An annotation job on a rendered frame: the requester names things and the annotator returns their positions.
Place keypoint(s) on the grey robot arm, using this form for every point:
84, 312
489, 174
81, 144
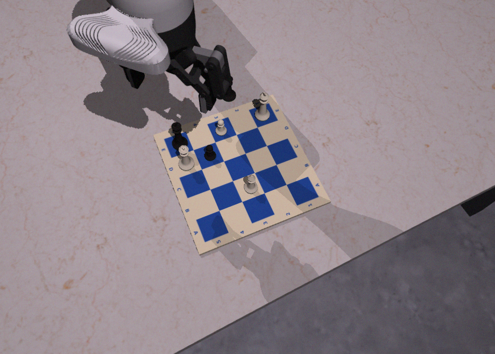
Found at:
126, 34

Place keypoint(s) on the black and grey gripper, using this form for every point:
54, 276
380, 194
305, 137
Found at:
184, 51

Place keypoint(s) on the blue and cream chessboard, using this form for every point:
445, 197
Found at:
216, 207

